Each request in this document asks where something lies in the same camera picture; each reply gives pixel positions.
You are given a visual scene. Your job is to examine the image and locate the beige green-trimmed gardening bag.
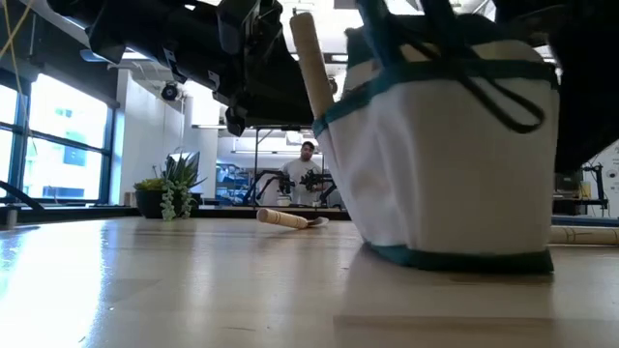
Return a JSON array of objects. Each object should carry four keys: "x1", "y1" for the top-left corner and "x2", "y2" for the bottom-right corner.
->
[{"x1": 311, "y1": 0, "x2": 561, "y2": 275}]

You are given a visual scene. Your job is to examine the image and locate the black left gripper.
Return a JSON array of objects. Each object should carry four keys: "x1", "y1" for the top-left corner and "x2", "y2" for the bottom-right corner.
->
[{"x1": 163, "y1": 0, "x2": 316, "y2": 138}]

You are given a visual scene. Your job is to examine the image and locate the long ceiling light strip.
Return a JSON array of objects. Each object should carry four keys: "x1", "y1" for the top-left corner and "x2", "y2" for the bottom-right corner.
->
[{"x1": 79, "y1": 47, "x2": 141, "y2": 64}]

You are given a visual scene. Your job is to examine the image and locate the black background stand frame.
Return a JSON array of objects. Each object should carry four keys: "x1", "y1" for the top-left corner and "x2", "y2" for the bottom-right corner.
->
[{"x1": 191, "y1": 123, "x2": 325, "y2": 209}]

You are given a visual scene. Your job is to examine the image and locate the black ceiling camera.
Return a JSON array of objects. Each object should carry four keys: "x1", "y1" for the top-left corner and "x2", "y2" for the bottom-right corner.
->
[{"x1": 160, "y1": 80, "x2": 180, "y2": 102}]

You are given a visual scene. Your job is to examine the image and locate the large dark-framed window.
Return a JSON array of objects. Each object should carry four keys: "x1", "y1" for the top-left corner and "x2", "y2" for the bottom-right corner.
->
[{"x1": 0, "y1": 67, "x2": 120, "y2": 207}]

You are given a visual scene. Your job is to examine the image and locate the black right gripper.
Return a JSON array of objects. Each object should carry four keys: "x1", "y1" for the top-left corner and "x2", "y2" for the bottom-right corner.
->
[{"x1": 492, "y1": 0, "x2": 557, "y2": 47}]

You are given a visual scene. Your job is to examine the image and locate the person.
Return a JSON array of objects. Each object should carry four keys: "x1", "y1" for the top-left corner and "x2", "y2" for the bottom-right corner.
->
[{"x1": 279, "y1": 140, "x2": 326, "y2": 208}]

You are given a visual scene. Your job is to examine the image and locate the black background desk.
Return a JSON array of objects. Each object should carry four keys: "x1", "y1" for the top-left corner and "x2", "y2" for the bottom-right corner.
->
[{"x1": 553, "y1": 163, "x2": 610, "y2": 218}]

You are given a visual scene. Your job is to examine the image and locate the wooden handled steel trowel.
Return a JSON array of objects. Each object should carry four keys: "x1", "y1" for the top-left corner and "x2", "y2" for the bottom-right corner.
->
[
  {"x1": 548, "y1": 225, "x2": 619, "y2": 247},
  {"x1": 288, "y1": 11, "x2": 336, "y2": 121},
  {"x1": 255, "y1": 207, "x2": 331, "y2": 231}
]

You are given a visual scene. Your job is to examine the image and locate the black background robot arms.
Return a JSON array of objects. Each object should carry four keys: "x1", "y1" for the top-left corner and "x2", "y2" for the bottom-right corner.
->
[{"x1": 241, "y1": 168, "x2": 339, "y2": 208}]

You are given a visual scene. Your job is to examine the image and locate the yellow cord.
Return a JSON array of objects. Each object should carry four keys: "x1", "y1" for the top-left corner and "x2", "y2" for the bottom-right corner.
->
[{"x1": 0, "y1": 0, "x2": 35, "y2": 105}]

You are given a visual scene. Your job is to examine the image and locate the potted succulent plant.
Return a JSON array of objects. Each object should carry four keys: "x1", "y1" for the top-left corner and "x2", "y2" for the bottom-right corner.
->
[{"x1": 133, "y1": 151, "x2": 209, "y2": 223}]

